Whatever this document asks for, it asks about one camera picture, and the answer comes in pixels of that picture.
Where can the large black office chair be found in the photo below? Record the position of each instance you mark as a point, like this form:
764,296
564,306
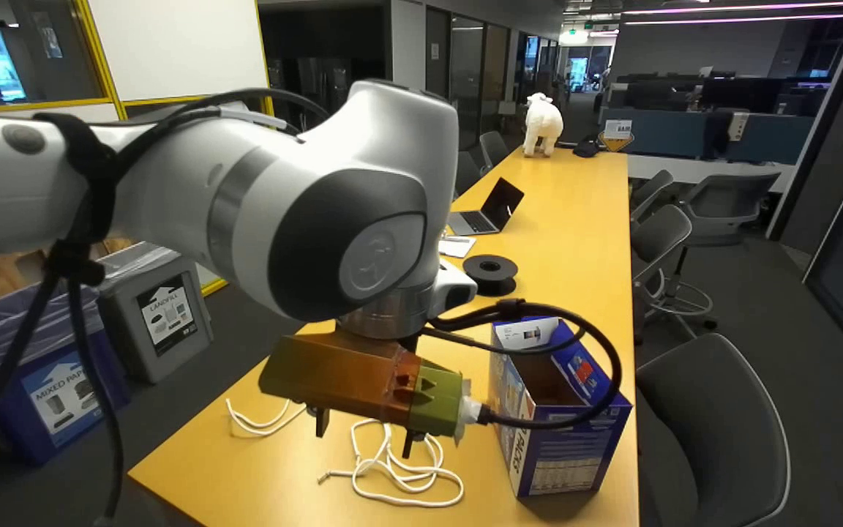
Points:
704,420

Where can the grey waste bin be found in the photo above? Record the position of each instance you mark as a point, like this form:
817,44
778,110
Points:
161,312

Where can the blue office partition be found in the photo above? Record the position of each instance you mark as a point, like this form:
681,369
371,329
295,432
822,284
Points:
674,133

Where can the blue snack pack box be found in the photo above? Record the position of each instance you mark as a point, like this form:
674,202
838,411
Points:
557,448

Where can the open laptop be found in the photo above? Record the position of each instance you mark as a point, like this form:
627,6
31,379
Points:
500,202

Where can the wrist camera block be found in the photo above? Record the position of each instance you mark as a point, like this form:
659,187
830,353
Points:
344,376

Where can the small white yellow box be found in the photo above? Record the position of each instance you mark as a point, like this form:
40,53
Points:
617,136

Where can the white paper sheet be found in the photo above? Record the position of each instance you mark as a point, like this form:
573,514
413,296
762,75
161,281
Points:
454,246

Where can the blue recycling bin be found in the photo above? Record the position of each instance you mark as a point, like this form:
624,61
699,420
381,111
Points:
52,400

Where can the white table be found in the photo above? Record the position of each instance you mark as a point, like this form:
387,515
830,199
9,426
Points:
674,168

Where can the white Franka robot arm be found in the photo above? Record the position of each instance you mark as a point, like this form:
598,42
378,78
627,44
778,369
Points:
246,193

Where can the white plush animal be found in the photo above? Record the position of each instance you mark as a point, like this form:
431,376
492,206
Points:
543,120

